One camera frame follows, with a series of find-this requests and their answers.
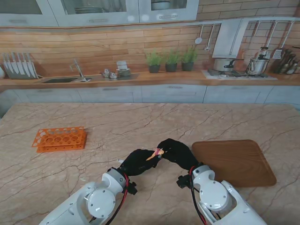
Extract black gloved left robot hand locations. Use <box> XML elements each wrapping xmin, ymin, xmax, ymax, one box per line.
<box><xmin>119</xmin><ymin>148</ymin><xmax>163</xmax><ymax>177</ymax></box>

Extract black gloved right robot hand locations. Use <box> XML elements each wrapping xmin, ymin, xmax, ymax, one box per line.
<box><xmin>156</xmin><ymin>138</ymin><xmax>204</xmax><ymax>173</ymax></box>

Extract yellow microfibre cloth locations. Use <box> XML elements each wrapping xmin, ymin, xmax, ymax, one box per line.
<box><xmin>145</xmin><ymin>150</ymin><xmax>165</xmax><ymax>162</ymax></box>

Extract brown wooden tray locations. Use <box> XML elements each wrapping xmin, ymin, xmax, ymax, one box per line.
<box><xmin>191</xmin><ymin>139</ymin><xmax>277</xmax><ymax>188</ymax></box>

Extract orange test tube rack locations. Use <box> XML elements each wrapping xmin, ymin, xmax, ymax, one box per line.
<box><xmin>30</xmin><ymin>126</ymin><xmax>87</xmax><ymax>153</ymax></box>

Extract printed kitchen backdrop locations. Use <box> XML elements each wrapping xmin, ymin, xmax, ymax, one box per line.
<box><xmin>0</xmin><ymin>0</ymin><xmax>300</xmax><ymax>105</ymax></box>

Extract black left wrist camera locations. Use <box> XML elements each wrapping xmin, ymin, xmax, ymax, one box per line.
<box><xmin>127</xmin><ymin>180</ymin><xmax>138</xmax><ymax>195</ymax></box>

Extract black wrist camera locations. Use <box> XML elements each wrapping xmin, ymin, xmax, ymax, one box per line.
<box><xmin>127</xmin><ymin>180</ymin><xmax>138</xmax><ymax>195</ymax></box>
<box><xmin>176</xmin><ymin>174</ymin><xmax>193</xmax><ymax>189</ymax></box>

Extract red black left arm cables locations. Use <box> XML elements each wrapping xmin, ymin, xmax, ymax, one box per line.
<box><xmin>89</xmin><ymin>173</ymin><xmax>131</xmax><ymax>225</ymax></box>

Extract red black arm cables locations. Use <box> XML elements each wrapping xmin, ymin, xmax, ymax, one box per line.
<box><xmin>188</xmin><ymin>167</ymin><xmax>222</xmax><ymax>225</ymax></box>
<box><xmin>89</xmin><ymin>173</ymin><xmax>131</xmax><ymax>225</ymax></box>

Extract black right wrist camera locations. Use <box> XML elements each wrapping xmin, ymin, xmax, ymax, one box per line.
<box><xmin>176</xmin><ymin>174</ymin><xmax>193</xmax><ymax>189</ymax></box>

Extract red black right arm cables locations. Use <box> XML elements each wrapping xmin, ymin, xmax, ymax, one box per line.
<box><xmin>188</xmin><ymin>167</ymin><xmax>222</xmax><ymax>225</ymax></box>

